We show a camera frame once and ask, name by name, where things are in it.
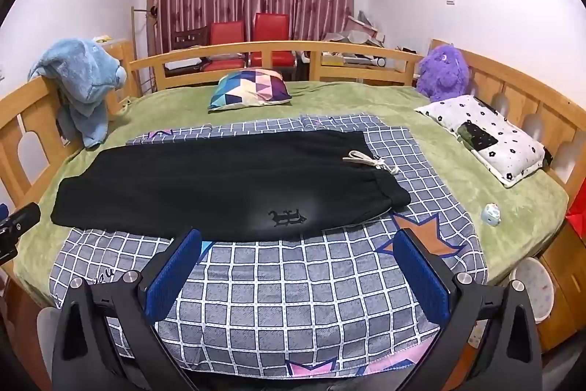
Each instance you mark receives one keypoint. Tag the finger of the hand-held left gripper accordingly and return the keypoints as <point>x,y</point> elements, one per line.
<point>26,215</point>

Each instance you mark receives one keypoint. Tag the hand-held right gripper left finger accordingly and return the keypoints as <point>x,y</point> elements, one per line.
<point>174,272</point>

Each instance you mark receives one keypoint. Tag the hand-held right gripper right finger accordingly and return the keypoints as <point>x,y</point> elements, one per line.
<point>423,276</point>

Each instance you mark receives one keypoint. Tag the black pants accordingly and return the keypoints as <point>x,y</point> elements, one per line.
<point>206,189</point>

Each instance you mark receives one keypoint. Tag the small light blue toy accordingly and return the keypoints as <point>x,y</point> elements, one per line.
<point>490,213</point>

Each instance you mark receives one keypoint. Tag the green fleece blanket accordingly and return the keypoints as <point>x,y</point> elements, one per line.
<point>458,189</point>

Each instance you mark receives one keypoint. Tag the grey checked star blanket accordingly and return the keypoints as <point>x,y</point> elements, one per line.
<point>274,281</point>

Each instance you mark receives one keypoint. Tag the blue plush toy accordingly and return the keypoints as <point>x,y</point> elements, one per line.
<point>87,75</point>

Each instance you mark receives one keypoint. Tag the white floral pillow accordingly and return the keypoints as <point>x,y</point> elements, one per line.
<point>512,143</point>

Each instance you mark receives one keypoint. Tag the red bag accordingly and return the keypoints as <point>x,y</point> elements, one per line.
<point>577,221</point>

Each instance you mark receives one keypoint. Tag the colourful geometric pillow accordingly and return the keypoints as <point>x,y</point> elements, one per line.
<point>249,88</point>

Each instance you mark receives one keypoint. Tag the purple plush toy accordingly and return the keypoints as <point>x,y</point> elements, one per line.
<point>442,70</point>

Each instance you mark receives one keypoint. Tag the wooden coat rack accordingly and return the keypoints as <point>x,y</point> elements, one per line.
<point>134,33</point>

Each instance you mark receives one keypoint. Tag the dark wooden chair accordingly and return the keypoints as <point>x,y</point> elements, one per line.
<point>190,37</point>

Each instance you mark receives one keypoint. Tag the pile of cardboard and papers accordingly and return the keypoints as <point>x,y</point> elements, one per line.
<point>361,34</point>

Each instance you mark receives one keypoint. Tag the wooden bed frame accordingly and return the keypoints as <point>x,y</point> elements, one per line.
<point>27,116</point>

